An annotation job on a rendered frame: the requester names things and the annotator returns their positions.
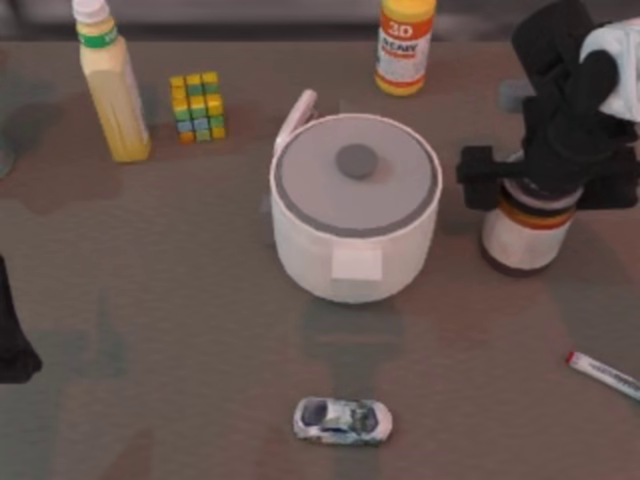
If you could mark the white blue toy car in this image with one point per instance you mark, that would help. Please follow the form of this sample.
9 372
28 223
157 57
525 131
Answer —
340 420

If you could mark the white marker with red end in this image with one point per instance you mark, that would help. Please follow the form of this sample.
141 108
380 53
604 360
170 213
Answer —
605 374

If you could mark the white rice cooker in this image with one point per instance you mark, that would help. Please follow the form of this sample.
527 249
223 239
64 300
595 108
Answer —
350 240

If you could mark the yellow green puzzle cube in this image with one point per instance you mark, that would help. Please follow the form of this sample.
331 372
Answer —
197 107

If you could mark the yellow dressing bottle white cap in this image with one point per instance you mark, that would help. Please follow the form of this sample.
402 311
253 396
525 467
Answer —
112 100

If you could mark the white jar with brown band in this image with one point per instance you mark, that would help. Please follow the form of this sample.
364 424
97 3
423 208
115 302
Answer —
522 240

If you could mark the yellow 3D scan spray bottle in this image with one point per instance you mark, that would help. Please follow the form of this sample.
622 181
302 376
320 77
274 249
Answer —
402 55

